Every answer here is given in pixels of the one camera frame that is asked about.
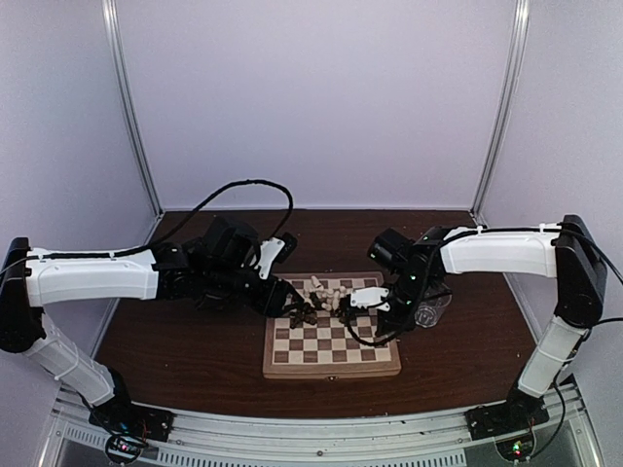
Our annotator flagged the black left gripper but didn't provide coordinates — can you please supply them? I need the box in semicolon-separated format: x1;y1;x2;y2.
205;264;305;319

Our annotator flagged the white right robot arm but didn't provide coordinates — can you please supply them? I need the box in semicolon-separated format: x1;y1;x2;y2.
368;215;607;430

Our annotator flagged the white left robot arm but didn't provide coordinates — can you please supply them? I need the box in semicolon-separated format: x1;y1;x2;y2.
1;234;297;432

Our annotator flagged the white chess king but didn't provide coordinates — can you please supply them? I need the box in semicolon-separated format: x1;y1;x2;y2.
311;275;324;291

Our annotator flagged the wooden chess board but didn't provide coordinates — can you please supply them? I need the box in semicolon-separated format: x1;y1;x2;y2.
263;271;402;380

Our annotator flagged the clear plastic cup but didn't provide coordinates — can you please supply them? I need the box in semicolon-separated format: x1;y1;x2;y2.
415;283;453;328

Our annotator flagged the black right camera cable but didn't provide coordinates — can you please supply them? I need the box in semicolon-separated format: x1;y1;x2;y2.
340;301;405;347

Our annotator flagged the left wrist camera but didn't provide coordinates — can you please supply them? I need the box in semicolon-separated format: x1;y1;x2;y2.
253;233;298;280

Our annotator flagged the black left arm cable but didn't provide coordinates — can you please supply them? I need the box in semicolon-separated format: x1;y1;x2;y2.
184;178;295;244

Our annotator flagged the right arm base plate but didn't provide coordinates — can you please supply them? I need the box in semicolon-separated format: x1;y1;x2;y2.
464;400;550;441

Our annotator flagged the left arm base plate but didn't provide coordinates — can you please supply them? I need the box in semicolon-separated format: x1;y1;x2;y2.
89;405;174;442

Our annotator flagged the aluminium frame post left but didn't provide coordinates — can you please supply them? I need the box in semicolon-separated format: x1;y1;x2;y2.
101;0;164;217

